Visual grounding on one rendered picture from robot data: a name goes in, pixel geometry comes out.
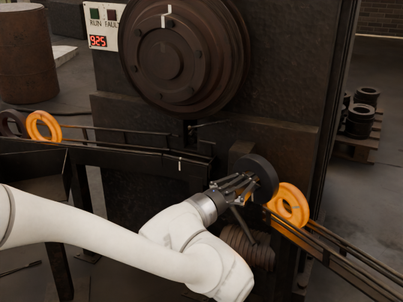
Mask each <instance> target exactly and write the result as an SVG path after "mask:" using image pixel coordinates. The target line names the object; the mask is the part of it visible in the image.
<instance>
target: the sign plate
mask: <svg viewBox="0 0 403 302"><path fill-rule="evenodd" d="M125 6H126V4H114V3H105V2H88V1H85V2H83V8H84V12H85V20H86V29H87V34H88V42H89V48H90V49H100V50H109V51H115V52H118V26H119V21H120V19H121V15H122V13H123V10H124V8H125ZM90 8H92V9H98V19H92V18H91V15H90ZM107 10H115V15H116V20H108V18H107ZM91 36H94V37H95V40H94V37H91ZM97 37H98V38H97ZM102 37H104V38H102ZM91 38H92V39H91ZM99 38H100V40H99ZM92 40H94V41H95V43H94V41H92ZM97 40H98V41H97ZM96 41H97V43H96ZM102 41H104V42H105V45H104V42H102ZM97 44H99V45H97ZM102 45H104V46H102Z"/></svg>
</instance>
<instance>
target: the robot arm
mask: <svg viewBox="0 0 403 302"><path fill-rule="evenodd" d="M234 178H235V179H234ZM258 180H259V178H258V176H257V175H256V174H255V173H253V172H252V171H249V172H247V173H245V172H242V175H239V173H235V174H232V175H230V176H227V177H224V178H222V179H219V180H216V181H210V182H209V189H208V190H206V191H204V192H203V193H196V194H195V195H193V196H191V197H190V198H188V199H187V200H184V201H183V202H181V203H179V204H175V205H172V206H170V207H168V208H166V209H164V210H163V211H161V212H159V213H158V214H157V215H155V216H154V217H153V218H152V219H150V220H149V221H148V222H147V223H145V224H144V225H143V226H142V228H141V229H140V230H139V234H136V233H134V232H132V231H130V230H128V229H125V228H123V227H121V226H119V225H117V224H114V223H112V222H110V221H108V220H106V219H103V218H101V217H99V216H96V215H93V214H92V213H89V212H86V211H84V210H80V209H78V208H75V207H72V206H68V205H66V204H62V203H59V202H56V201H52V200H48V199H45V198H41V197H38V196H36V195H32V194H29V193H27V192H23V191H21V190H18V189H16V188H13V187H11V186H8V185H4V184H1V183H0V250H4V249H9V248H12V247H18V246H24V245H27V244H34V243H41V242H50V241H53V242H61V243H67V244H72V245H75V246H78V247H82V248H84V249H87V250H90V251H93V252H96V253H99V254H101V255H104V256H106V257H109V258H111V259H115V260H117V261H120V262H123V263H125V264H128V265H131V266H133V267H136V268H139V269H141V270H144V271H147V272H149V273H152V274H155V275H157V276H160V277H163V278H166V279H169V280H173V281H176V282H181V283H185V284H186V286H187V287H188V288H189V289H190V290H192V291H194V292H197V293H201V294H203V295H205V296H207V297H209V298H213V299H215V300H216V301H217V302H243V301H244V300H245V299H246V297H247V296H248V295H249V293H250V292H251V290H252V288H253V286H254V275H253V273H252V271H251V269H250V268H249V266H248V264H247V263H246V262H245V260H244V259H243V258H242V257H241V256H240V255H239V254H238V253H237V252H235V251H234V250H233V249H232V248H231V247H230V246H229V245H227V244H226V243H225V242H223V241H222V240H221V239H220V238H218V237H216V236H214V235H213V234H211V233H210V232H209V231H208V230H207V229H206V228H207V227H208V226H209V225H211V224H213V223H214V222H215V221H216V219H217V217H218V216H219V215H221V214H222V213H224V212H225V211H226V209H227V208H228V207H231V206H233V205H234V204H237V205H240V207H241V208H242V207H244V204H245V201H246V200H247V199H248V198H249V197H250V196H251V194H252V193H253V192H254V191H255V187H256V182H257V181H258ZM240 194H241V196H238V195H240ZM237 196H238V198H237ZM236 198H237V199H236Z"/></svg>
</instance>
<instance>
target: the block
mask: <svg viewBox="0 0 403 302"><path fill-rule="evenodd" d="M255 151H256V143H255V142H252V141H245V140H236V141H235V142H234V144H233V145H232V146H231V148H230V150H229V151H228V176H230V175H232V174H233V166H234V163H235V162H236V161H237V160H238V159H239V158H241V157H243V156H244V155H246V154H250V153H253V154H255ZM248 201H249V200H246V201H245V204H244V207H245V206H246V205H247V203H248Z"/></svg>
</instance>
